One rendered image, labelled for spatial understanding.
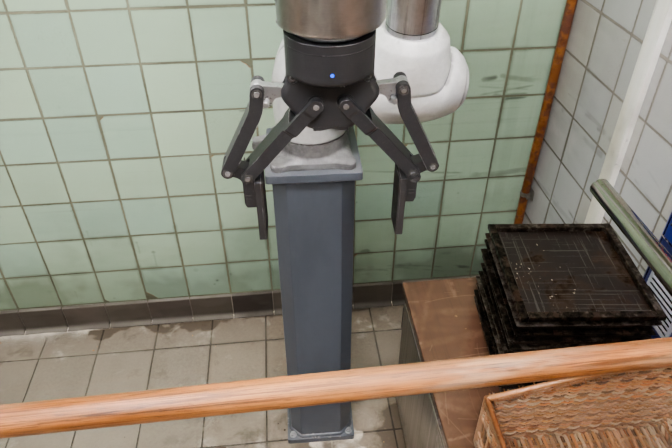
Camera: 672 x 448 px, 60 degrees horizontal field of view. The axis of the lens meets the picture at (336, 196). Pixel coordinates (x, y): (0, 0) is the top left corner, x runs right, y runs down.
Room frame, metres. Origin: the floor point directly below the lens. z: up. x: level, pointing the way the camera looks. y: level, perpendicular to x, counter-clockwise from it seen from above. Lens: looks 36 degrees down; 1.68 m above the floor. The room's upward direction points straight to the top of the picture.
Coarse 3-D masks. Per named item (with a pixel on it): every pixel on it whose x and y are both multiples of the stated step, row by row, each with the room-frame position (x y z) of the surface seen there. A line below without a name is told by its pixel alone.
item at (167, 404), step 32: (544, 352) 0.38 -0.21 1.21; (576, 352) 0.38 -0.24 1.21; (608, 352) 0.38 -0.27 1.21; (640, 352) 0.38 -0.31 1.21; (224, 384) 0.34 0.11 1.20; (256, 384) 0.34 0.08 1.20; (288, 384) 0.34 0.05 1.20; (320, 384) 0.34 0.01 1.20; (352, 384) 0.34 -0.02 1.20; (384, 384) 0.34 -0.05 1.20; (416, 384) 0.34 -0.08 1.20; (448, 384) 0.35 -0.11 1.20; (480, 384) 0.35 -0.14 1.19; (0, 416) 0.31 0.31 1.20; (32, 416) 0.31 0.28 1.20; (64, 416) 0.31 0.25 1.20; (96, 416) 0.31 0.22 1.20; (128, 416) 0.31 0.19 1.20; (160, 416) 0.31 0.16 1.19; (192, 416) 0.32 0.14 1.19
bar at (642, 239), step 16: (592, 192) 0.72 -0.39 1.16; (608, 192) 0.70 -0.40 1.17; (608, 208) 0.67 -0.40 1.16; (624, 208) 0.66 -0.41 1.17; (624, 224) 0.63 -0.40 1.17; (640, 224) 0.62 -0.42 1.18; (640, 240) 0.59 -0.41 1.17; (656, 240) 0.59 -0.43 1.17; (656, 256) 0.56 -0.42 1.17; (656, 272) 0.54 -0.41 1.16
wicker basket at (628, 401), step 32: (544, 384) 0.66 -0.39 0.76; (576, 384) 0.66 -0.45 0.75; (608, 384) 0.68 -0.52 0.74; (640, 384) 0.68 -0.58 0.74; (480, 416) 0.65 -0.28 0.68; (512, 416) 0.66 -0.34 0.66; (544, 416) 0.66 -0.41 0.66; (576, 416) 0.67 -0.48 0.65; (608, 416) 0.67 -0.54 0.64; (640, 416) 0.68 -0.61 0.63
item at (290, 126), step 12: (288, 108) 0.47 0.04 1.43; (312, 108) 0.44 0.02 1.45; (288, 120) 0.45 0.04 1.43; (300, 120) 0.44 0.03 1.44; (276, 132) 0.45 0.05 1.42; (288, 132) 0.44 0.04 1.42; (300, 132) 0.44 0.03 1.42; (264, 144) 0.45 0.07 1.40; (276, 144) 0.44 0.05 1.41; (252, 156) 0.46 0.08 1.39; (264, 156) 0.44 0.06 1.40; (252, 168) 0.44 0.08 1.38; (264, 168) 0.44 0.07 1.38; (252, 180) 0.44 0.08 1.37
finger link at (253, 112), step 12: (252, 96) 0.44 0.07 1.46; (252, 108) 0.44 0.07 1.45; (240, 120) 0.46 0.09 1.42; (252, 120) 0.44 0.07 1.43; (240, 132) 0.44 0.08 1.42; (252, 132) 0.44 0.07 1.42; (240, 144) 0.44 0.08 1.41; (228, 156) 0.44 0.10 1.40; (240, 156) 0.44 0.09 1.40; (228, 168) 0.44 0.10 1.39
